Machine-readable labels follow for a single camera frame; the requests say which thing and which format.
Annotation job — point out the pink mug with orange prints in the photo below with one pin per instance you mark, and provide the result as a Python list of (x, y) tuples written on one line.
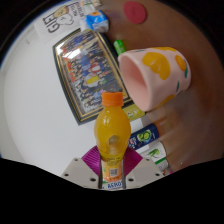
[(156, 78)]

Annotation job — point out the framed group photo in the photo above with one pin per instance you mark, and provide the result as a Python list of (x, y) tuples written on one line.
[(85, 75)]

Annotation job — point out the white bottle with blue cap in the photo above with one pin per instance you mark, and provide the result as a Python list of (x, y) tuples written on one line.
[(154, 152)]

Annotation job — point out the blue tissue pack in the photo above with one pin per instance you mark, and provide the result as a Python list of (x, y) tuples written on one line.
[(97, 20)]

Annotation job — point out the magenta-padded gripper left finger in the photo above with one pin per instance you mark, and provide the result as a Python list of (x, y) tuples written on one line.
[(80, 171)]

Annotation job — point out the white paper gift bag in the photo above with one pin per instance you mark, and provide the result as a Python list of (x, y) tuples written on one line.
[(58, 20)]

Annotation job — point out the small green packet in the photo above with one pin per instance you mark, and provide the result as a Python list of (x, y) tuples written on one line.
[(119, 47)]

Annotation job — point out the flat round red coaster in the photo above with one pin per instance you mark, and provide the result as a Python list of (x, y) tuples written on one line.
[(135, 12)]

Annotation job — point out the dark blue pump bottle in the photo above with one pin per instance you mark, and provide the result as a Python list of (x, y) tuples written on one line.
[(144, 136)]

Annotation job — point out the orange juice plastic bottle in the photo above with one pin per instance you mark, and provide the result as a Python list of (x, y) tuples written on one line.
[(112, 130)]

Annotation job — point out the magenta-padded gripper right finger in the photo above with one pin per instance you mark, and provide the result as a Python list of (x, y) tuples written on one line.
[(145, 171)]

